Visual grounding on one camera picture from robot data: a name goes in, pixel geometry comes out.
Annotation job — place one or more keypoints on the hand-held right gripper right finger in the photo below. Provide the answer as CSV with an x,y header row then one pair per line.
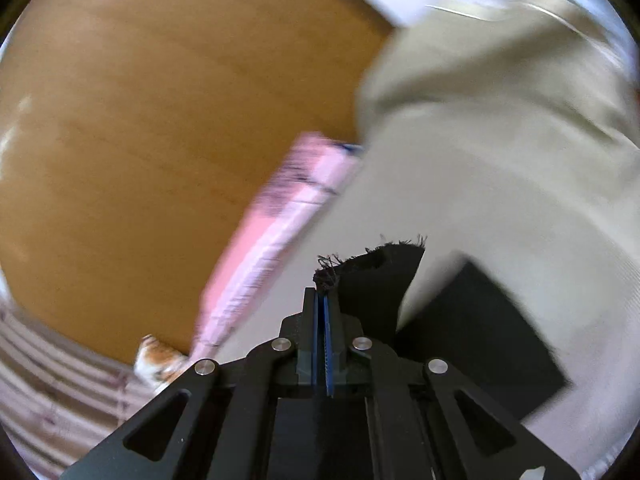
x,y
328,350

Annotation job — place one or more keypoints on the beige blanket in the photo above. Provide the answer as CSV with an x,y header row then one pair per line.
x,y
500,70

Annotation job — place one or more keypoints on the white orange floral pillow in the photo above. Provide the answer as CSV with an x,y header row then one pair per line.
x,y
157,360

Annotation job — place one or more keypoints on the wooden headboard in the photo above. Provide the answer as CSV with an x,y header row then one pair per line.
x,y
150,135

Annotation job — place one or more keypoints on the striped beige curtain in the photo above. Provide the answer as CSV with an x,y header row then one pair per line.
x,y
55,385

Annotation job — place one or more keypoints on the pink striped tree-print pillow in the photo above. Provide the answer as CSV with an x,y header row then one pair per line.
x,y
280,220

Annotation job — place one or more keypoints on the beige bed mattress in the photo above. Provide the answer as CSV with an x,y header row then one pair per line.
x,y
475,210

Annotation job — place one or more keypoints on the black pants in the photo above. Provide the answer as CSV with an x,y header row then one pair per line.
x,y
372,285

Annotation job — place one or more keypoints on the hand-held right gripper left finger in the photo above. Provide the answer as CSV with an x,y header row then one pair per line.
x,y
314,345

